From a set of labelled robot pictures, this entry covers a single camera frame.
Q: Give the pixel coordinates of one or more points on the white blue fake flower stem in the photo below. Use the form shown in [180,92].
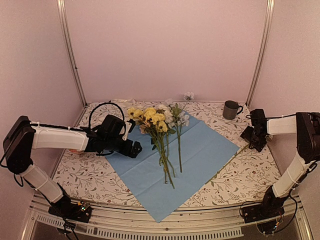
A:
[178,123]

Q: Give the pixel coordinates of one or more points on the right aluminium frame post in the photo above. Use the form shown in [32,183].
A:
[270,4]

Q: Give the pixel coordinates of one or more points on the aluminium frame post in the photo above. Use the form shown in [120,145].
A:
[61,7]
[270,4]

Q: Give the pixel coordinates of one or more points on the clear plastic wrap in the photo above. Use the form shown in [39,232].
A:
[127,102]

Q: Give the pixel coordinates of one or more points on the dark grey metal mug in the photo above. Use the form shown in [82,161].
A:
[231,109]

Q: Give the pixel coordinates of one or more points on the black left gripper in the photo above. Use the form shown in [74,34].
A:
[134,152]

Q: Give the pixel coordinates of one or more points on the yellow fake flower stem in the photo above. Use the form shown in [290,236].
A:
[146,119]

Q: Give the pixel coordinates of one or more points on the red patterned small dish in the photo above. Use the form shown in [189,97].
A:
[75,151]

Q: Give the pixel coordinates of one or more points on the blue wrapping paper sheet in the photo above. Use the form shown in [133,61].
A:
[194,159]

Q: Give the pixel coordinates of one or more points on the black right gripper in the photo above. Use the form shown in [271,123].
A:
[246,133]

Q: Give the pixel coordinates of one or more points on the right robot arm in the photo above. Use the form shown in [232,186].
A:
[304,127]

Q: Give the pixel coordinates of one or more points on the left aluminium frame post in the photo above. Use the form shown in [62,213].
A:
[61,7]

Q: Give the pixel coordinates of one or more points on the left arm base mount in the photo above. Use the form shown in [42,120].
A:
[71,211]

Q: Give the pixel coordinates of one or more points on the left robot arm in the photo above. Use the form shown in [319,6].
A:
[27,139]

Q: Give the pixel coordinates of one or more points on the pale blue fake flower stem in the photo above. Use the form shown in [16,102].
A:
[187,97]

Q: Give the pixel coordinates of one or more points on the pink bud leafy stem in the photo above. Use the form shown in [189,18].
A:
[158,142]

